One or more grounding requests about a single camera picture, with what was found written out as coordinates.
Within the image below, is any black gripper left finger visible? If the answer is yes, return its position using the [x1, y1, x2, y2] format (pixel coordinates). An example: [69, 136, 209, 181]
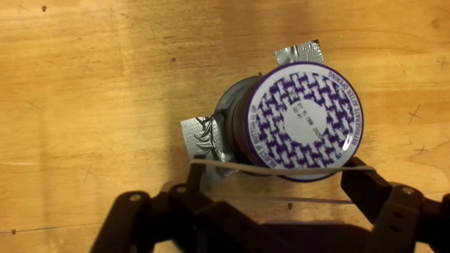
[89, 160, 283, 253]

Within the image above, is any grey duct tape piece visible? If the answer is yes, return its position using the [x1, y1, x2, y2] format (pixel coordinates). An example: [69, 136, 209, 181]
[273, 39, 327, 67]
[179, 114, 238, 180]

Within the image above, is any thin beige elastic band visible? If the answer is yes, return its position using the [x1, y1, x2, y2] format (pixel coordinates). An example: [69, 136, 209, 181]
[190, 157, 377, 178]

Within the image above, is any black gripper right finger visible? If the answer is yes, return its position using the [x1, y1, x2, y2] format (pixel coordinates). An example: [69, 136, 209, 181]
[339, 156, 450, 253]

